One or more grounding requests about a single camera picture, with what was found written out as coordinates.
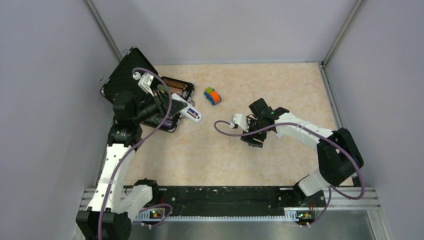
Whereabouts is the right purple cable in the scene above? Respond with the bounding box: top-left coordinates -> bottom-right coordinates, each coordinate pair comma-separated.
213,119 -> 366,228

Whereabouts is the white remote control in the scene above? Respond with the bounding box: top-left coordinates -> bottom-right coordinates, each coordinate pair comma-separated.
171,93 -> 203,123

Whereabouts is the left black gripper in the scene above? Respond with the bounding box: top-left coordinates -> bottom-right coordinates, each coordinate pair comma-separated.
131,87 -> 188,124

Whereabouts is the purple cable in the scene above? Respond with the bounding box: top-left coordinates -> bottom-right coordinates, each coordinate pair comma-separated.
96,67 -> 174,240
213,119 -> 366,228

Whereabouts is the purple AAA battery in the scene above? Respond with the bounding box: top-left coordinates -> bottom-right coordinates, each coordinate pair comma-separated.
187,108 -> 200,119

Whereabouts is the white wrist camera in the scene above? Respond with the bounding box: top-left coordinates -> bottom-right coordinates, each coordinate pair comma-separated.
132,72 -> 155,96
230,113 -> 249,132

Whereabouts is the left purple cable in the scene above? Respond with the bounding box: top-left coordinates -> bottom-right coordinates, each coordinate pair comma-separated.
96,67 -> 174,240

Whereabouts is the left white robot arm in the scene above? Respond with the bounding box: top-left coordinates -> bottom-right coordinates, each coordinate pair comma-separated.
76,90 -> 190,240

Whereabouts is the colourful toy brick car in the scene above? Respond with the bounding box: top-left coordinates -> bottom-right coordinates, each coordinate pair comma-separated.
203,87 -> 222,106

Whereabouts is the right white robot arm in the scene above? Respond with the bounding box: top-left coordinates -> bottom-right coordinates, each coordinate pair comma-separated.
231,98 -> 364,206

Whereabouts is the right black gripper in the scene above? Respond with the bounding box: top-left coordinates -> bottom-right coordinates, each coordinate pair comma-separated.
241,116 -> 271,148

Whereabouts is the black poker chip case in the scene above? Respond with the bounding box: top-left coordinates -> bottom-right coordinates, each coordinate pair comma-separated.
100,46 -> 196,134

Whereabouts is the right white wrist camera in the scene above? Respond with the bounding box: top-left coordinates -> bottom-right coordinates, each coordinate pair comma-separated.
230,113 -> 249,132

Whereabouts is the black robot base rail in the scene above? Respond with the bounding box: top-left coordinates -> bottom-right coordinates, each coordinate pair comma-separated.
136,186 -> 326,223

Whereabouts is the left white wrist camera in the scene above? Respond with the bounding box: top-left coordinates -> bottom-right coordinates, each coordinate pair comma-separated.
132,72 -> 155,96

